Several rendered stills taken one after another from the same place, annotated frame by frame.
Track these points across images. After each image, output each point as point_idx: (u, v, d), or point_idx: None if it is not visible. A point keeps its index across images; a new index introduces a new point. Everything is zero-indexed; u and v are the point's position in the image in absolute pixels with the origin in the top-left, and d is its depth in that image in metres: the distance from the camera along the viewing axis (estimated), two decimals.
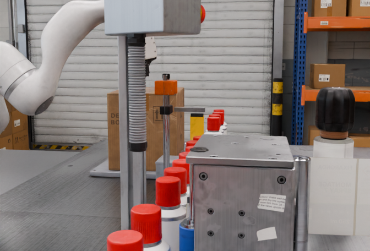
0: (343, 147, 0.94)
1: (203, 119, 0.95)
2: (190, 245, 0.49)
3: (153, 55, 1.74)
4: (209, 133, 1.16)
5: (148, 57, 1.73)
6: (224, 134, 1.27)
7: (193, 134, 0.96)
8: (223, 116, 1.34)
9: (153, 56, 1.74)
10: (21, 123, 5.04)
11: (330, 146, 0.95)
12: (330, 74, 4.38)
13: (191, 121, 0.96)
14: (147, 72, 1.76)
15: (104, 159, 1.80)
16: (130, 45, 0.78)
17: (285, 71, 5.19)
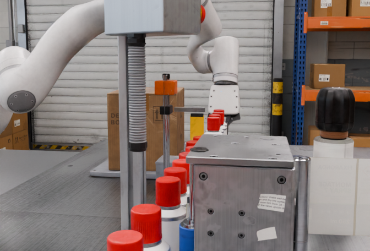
0: (343, 147, 0.94)
1: (203, 119, 0.95)
2: (190, 245, 0.49)
3: (233, 111, 1.42)
4: (209, 133, 1.16)
5: (226, 112, 1.42)
6: (224, 134, 1.27)
7: (193, 134, 0.96)
8: (223, 116, 1.34)
9: (233, 113, 1.41)
10: (21, 123, 5.04)
11: (330, 146, 0.95)
12: (330, 74, 4.38)
13: (191, 121, 0.96)
14: None
15: (104, 159, 1.80)
16: (130, 45, 0.78)
17: (285, 71, 5.19)
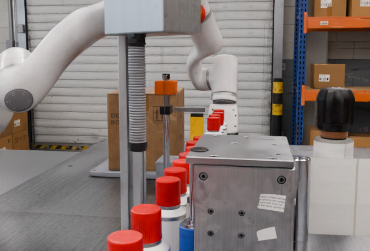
0: (343, 147, 0.94)
1: (203, 119, 0.95)
2: (190, 245, 0.49)
3: (232, 130, 1.41)
4: (209, 133, 1.16)
5: None
6: (224, 134, 1.27)
7: (193, 134, 0.96)
8: (223, 116, 1.34)
9: (232, 132, 1.41)
10: (21, 123, 5.04)
11: (330, 146, 0.95)
12: (330, 74, 4.38)
13: (191, 121, 0.96)
14: None
15: (104, 159, 1.80)
16: (130, 45, 0.78)
17: (285, 71, 5.19)
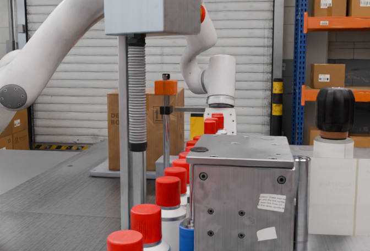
0: (343, 147, 0.94)
1: (203, 119, 0.95)
2: (190, 245, 0.49)
3: None
4: None
5: None
6: None
7: (193, 134, 0.96)
8: None
9: None
10: (21, 123, 5.04)
11: (330, 146, 0.95)
12: (330, 74, 4.38)
13: (191, 121, 0.96)
14: None
15: (104, 159, 1.80)
16: (130, 45, 0.78)
17: (285, 71, 5.19)
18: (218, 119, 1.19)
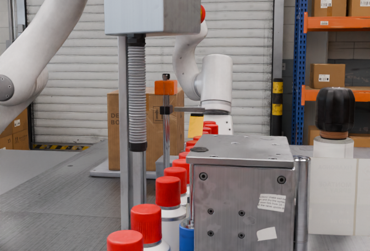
0: (343, 147, 0.94)
1: (202, 118, 0.95)
2: (190, 245, 0.49)
3: None
4: None
5: None
6: None
7: (191, 131, 0.94)
8: None
9: None
10: (21, 123, 5.04)
11: (330, 146, 0.95)
12: (330, 74, 4.38)
13: (191, 120, 0.95)
14: None
15: (104, 159, 1.80)
16: (130, 45, 0.78)
17: (285, 71, 5.19)
18: (214, 129, 1.03)
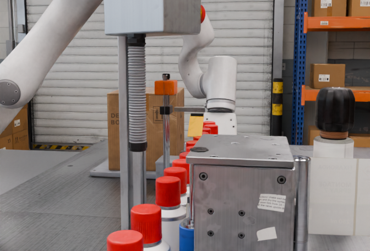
0: (343, 147, 0.94)
1: (202, 118, 0.95)
2: (190, 245, 0.49)
3: None
4: None
5: None
6: None
7: (191, 130, 0.93)
8: None
9: None
10: (21, 123, 5.04)
11: (330, 146, 0.95)
12: (330, 74, 4.38)
13: (191, 120, 0.95)
14: None
15: (104, 159, 1.80)
16: (130, 45, 0.78)
17: (285, 71, 5.19)
18: (214, 130, 1.03)
